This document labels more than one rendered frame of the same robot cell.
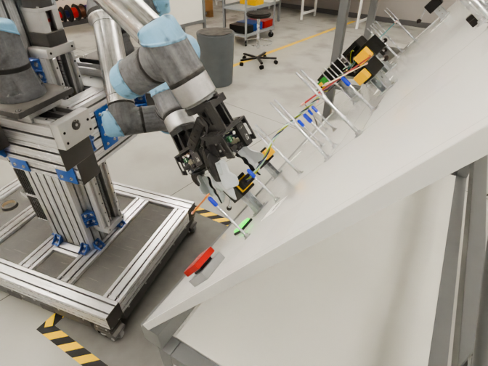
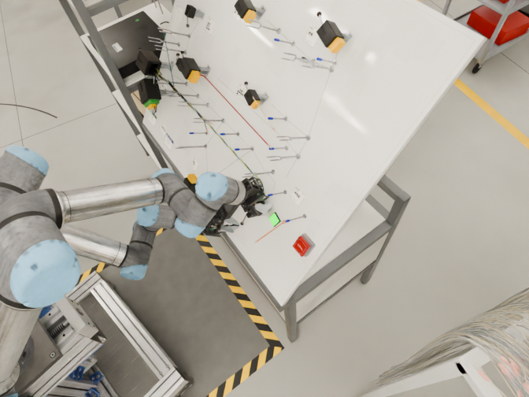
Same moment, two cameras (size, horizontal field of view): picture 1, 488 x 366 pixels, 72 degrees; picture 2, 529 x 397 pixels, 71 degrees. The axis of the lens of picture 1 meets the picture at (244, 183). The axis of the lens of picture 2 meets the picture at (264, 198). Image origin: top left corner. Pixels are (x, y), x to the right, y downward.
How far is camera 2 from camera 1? 0.87 m
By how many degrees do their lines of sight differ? 43
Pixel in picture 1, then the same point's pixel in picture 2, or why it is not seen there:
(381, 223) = not seen: hidden behind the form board
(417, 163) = (399, 148)
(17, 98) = (28, 354)
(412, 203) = not seen: hidden behind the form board
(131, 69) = (206, 217)
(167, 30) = (223, 181)
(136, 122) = (148, 250)
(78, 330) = not seen: outside the picture
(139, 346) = (205, 364)
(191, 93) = (242, 194)
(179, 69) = (234, 191)
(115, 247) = (106, 361)
